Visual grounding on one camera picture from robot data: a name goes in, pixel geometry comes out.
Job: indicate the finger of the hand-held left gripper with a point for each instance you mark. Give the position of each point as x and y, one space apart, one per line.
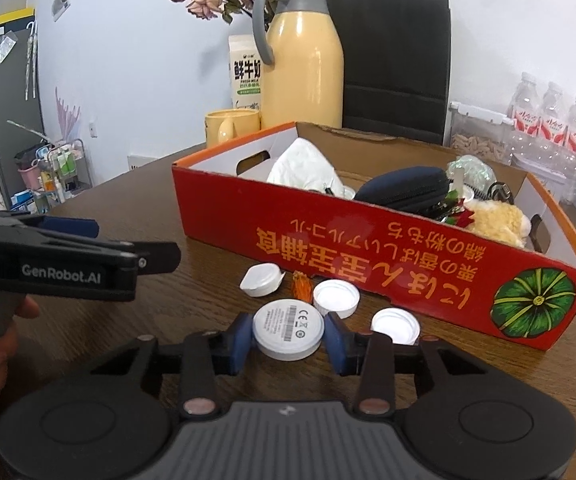
157 257
72 228

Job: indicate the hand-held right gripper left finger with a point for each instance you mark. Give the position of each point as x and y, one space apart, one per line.
242 342

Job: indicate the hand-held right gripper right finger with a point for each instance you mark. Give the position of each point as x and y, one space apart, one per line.
338 345

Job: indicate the white round puck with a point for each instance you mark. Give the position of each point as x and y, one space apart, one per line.
288 327

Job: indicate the red cardboard box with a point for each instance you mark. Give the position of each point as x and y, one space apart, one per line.
368 260

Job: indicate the navy zip case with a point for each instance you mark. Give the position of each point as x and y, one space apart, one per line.
403 190

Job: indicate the white pouch with screw cap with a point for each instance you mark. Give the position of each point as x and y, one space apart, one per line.
303 165

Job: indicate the red poinsettia ornament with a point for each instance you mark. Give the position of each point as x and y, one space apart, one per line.
463 220

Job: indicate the cream hamster plush toy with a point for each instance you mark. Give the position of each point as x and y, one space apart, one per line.
498 222

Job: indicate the iridescent plastic pouch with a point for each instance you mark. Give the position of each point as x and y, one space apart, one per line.
473 172

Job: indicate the person's left hand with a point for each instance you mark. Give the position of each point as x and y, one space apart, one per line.
2 360

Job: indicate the white bottle cap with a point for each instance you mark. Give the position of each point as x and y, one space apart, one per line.
395 325
337 297

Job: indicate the metal trolley rack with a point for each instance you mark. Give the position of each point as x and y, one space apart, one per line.
65 167

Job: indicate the white flip cap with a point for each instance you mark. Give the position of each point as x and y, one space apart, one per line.
260 280

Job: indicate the pink bin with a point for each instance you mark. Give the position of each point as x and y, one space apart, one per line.
30 177

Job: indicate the small orange wrapper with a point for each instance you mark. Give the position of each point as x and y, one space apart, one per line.
302 287

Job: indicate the grey refrigerator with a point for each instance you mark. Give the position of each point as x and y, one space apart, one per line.
7 110

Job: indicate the yellow mug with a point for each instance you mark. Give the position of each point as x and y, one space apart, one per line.
233 127

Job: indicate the hanging white strips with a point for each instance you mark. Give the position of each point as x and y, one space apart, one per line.
31 60

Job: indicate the white milk carton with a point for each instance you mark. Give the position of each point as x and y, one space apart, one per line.
245 75

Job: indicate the yellow thermos jug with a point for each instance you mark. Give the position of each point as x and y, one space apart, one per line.
308 70

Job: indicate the clear food container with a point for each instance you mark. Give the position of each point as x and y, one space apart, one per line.
478 145

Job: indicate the black paper bag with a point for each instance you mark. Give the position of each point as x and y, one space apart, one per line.
393 70

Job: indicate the white wall vent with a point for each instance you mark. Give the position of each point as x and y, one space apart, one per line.
142 161

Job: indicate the white wall outlet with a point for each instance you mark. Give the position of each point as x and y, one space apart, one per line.
93 130

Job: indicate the purple flower wall decal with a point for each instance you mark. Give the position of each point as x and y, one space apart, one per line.
67 117

